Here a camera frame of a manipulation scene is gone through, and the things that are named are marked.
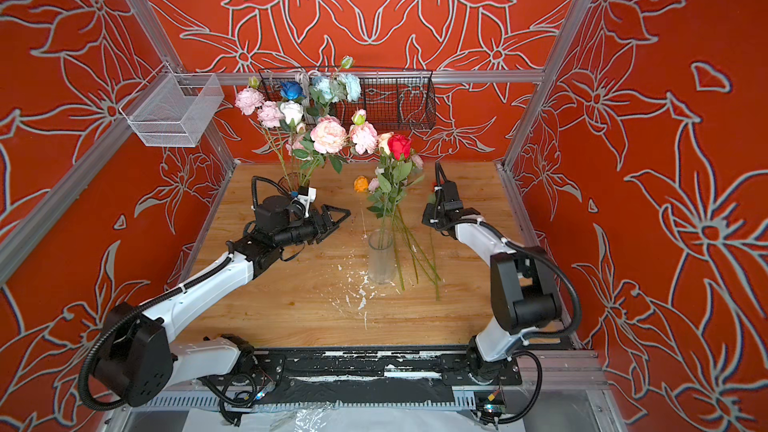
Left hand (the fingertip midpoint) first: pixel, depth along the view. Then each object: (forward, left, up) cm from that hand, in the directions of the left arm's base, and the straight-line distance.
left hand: (345, 218), depth 76 cm
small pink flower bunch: (+22, -7, -21) cm, 31 cm away
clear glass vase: (0, -9, -21) cm, 23 cm away
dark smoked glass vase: (+15, +19, -4) cm, 25 cm away
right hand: (+13, -24, -14) cm, 30 cm away
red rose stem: (-4, -26, -23) cm, 35 cm away
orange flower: (+29, 0, -19) cm, 35 cm away
